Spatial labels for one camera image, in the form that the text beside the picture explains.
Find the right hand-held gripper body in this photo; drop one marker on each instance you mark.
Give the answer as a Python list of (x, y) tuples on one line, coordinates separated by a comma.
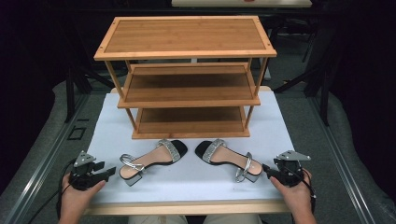
[(289, 171)]

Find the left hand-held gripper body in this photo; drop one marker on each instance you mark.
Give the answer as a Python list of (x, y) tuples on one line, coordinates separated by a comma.
[(82, 177)]

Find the three-tier wooden shoe rack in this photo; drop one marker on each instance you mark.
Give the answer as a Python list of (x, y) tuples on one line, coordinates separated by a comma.
[(186, 35)]

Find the person's left hand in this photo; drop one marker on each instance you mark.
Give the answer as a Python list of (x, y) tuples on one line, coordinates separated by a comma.
[(76, 199)]

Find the person's right hand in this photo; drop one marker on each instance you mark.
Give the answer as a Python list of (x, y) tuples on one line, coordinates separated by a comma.
[(299, 197)]

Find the black metal stand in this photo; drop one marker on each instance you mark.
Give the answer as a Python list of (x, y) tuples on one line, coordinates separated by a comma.
[(323, 93), (70, 93)]

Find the metal floor rail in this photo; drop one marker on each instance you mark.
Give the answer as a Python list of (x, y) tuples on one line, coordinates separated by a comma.
[(40, 168), (339, 155)]

